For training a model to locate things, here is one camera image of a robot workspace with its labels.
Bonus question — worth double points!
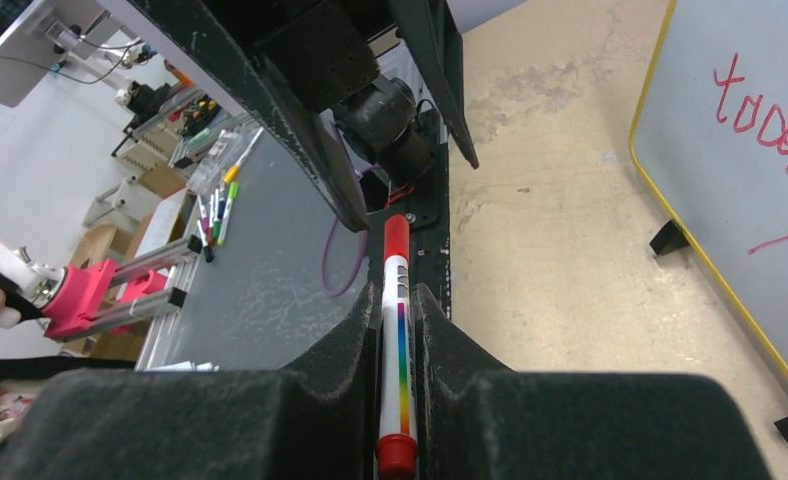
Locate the red whiteboard marker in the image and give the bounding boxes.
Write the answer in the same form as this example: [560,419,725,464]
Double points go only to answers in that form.
[374,254,420,480]

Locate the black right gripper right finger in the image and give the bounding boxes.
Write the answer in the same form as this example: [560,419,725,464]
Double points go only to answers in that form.
[412,285,771,479]

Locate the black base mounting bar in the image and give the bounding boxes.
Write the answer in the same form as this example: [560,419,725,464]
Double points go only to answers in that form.
[360,106,452,317]

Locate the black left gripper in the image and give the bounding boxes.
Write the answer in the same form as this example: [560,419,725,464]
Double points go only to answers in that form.
[129,0,479,232]

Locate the pink leader arm handle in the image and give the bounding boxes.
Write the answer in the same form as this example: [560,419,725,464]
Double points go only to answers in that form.
[0,236,206,341]

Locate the yellow capped marker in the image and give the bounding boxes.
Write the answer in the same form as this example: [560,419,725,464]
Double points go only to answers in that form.
[223,127,265,184]

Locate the grey desk monitor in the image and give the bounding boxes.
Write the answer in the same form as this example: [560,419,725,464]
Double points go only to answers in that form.
[0,1,129,108]

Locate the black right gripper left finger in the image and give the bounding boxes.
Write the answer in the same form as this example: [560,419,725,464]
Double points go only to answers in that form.
[0,283,381,479]

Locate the cluster of coloured markers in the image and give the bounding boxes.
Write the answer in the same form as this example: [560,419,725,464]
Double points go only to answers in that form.
[196,184,227,263]

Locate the green capped marker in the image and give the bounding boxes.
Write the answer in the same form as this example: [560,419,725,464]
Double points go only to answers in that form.
[217,182,239,246]

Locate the red marker cap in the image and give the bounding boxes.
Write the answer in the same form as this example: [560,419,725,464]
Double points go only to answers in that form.
[383,214,410,261]

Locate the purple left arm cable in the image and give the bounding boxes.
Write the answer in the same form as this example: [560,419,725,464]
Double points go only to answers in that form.
[321,122,385,298]

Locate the yellow framed whiteboard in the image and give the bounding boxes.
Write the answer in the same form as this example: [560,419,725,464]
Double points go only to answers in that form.
[628,0,788,444]

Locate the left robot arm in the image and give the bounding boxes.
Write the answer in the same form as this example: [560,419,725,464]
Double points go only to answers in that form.
[133,1,479,232]

